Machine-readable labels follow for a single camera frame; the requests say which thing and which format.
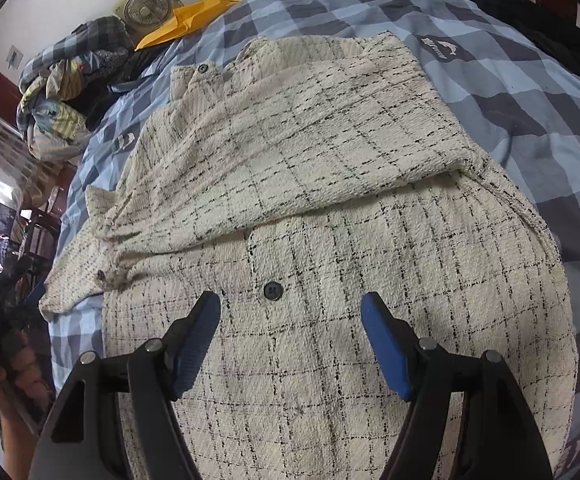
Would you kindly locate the dark wooden tv stand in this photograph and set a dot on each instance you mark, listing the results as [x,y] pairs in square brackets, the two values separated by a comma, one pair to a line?
[45,203]

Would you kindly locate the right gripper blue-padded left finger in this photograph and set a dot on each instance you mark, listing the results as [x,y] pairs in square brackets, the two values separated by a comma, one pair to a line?
[186,344]

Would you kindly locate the blue checkered bed cover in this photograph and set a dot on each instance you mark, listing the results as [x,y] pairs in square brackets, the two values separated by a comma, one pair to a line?
[517,102]

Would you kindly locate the wall switch plate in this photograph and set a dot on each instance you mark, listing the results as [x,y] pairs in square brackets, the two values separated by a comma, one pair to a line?
[14,58]

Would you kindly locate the patterned window curtain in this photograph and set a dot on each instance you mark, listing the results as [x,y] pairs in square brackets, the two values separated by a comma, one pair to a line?
[17,166]

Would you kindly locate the cream plaid tweed jacket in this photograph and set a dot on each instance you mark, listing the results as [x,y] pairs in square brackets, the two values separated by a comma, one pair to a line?
[304,174]

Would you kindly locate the dark red door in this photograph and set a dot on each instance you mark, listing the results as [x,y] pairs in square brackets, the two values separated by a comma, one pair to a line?
[9,98]

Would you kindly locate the pile of bedding and clothes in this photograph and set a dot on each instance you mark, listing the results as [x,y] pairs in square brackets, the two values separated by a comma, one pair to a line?
[62,85]

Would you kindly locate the yellow plastic bag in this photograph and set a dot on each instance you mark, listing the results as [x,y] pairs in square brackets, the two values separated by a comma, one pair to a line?
[186,20]

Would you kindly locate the person's left hand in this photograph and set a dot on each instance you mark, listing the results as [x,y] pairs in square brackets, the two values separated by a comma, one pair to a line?
[15,394]

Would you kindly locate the beige box fan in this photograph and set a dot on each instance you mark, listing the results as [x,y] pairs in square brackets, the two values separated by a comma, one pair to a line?
[145,15]

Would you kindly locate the black clothes on bed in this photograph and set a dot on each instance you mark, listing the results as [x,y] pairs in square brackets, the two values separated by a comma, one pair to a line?
[552,34]

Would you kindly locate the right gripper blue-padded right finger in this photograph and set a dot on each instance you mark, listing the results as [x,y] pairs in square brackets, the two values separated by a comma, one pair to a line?
[394,344]

